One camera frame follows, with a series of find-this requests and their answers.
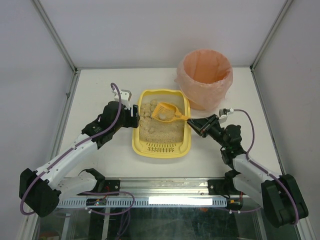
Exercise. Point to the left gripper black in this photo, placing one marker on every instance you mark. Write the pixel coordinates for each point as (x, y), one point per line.
(135, 116)

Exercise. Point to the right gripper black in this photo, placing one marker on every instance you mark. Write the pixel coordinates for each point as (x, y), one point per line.
(205, 127)

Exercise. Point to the yellow litter scoop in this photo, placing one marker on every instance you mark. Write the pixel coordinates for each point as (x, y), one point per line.
(170, 110)

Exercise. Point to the yellow litter box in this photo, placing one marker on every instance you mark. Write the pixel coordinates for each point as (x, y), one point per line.
(162, 150)

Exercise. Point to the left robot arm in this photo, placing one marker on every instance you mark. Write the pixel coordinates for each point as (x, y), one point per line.
(44, 188)

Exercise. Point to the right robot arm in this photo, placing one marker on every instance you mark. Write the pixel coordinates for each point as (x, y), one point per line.
(278, 195)

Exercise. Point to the cat litter sand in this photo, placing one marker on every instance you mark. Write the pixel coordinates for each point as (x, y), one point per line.
(154, 131)

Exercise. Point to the orange lined trash bin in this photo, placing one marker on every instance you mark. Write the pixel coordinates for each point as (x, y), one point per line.
(204, 76)

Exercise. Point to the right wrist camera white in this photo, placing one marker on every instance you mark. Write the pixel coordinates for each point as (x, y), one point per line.
(224, 113)

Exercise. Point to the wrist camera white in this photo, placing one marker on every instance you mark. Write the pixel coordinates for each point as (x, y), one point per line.
(124, 95)
(224, 113)

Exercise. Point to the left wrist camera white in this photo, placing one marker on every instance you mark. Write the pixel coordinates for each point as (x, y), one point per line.
(124, 95)

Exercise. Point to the aluminium mounting rail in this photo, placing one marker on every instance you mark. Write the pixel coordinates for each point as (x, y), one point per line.
(146, 187)

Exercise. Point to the white slotted cable duct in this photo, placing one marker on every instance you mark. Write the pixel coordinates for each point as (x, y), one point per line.
(143, 202)

